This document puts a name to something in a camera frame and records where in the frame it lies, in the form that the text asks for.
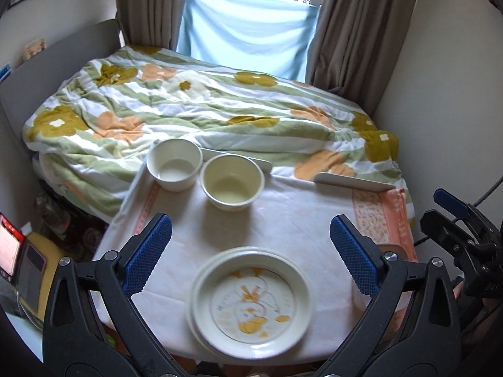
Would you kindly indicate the large yellow duck plate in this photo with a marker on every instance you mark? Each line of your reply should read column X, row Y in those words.
column 192, row 306

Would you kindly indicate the small white duck plate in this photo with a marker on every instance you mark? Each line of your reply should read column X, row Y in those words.
column 251, row 302

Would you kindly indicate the cream bowl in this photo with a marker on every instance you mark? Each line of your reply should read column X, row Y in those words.
column 232, row 184

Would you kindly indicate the red screen device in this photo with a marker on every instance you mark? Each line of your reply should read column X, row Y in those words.
column 8, row 247

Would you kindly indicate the white table cloth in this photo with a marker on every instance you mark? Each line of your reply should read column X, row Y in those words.
column 283, row 220

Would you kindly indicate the floral blanket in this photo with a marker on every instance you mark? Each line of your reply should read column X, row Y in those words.
column 220, row 102

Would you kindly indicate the white bowl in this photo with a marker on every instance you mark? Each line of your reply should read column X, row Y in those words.
column 175, row 165

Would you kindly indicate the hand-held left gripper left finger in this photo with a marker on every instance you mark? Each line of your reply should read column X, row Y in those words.
column 147, row 255

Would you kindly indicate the dark patterned cloth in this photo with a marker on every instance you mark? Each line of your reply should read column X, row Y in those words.
column 66, row 224

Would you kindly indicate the brown curtain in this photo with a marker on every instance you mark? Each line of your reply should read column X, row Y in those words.
column 153, row 8
column 353, row 39

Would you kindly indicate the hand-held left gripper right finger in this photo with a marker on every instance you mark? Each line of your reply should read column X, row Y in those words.
column 353, row 259

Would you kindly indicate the light blue window cloth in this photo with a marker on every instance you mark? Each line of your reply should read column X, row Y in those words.
column 247, row 31

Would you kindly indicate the small blue item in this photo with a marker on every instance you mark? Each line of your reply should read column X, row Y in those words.
column 4, row 72

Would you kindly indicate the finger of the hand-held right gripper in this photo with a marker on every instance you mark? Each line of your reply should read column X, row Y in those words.
column 452, row 202
column 440, row 226

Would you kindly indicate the small printed box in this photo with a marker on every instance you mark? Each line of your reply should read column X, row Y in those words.
column 34, row 48

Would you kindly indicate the yellow box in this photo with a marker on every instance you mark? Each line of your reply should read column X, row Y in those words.
column 39, row 243

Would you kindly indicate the grey headboard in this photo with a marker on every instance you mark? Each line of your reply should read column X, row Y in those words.
column 59, row 55

